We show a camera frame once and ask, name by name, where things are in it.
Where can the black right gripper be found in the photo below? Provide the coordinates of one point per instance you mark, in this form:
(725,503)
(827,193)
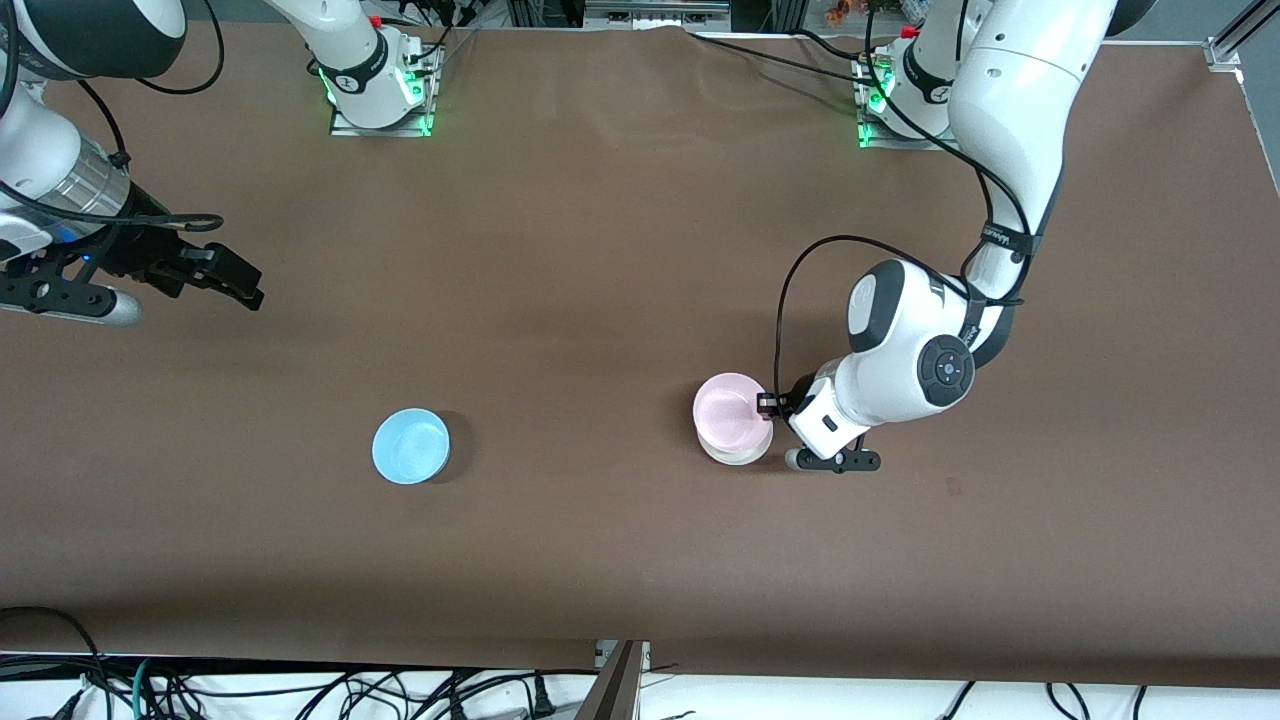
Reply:
(143,249)

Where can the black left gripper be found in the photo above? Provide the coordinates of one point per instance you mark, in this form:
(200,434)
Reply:
(797,390)

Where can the pink bowl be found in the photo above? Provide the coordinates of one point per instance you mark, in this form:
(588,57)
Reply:
(728,410)

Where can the blue bowl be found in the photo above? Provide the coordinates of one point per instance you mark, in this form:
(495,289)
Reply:
(410,447)

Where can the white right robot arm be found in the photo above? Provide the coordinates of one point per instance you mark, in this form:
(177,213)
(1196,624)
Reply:
(35,150)

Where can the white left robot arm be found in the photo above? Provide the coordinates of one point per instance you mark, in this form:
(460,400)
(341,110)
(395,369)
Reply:
(900,370)

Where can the white bowl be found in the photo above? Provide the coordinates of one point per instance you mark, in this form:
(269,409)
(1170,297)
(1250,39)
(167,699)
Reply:
(735,457)

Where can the brown table cloth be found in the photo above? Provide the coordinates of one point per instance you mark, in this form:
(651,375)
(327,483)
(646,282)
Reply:
(600,300)

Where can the black power plug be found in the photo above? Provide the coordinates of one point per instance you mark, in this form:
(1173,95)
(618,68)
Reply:
(543,697)

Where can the grey background box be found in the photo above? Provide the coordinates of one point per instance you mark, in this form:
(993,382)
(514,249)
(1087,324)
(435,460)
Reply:
(655,12)

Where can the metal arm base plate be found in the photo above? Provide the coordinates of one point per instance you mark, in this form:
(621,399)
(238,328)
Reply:
(870,135)
(425,115)

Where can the aluminium frame post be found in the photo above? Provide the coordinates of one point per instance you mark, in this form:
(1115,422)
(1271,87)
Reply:
(615,690)

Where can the metal corner bracket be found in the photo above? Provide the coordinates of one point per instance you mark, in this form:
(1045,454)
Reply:
(1222,55)

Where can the aluminium frame profile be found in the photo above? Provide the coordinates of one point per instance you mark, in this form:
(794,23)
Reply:
(1250,25)

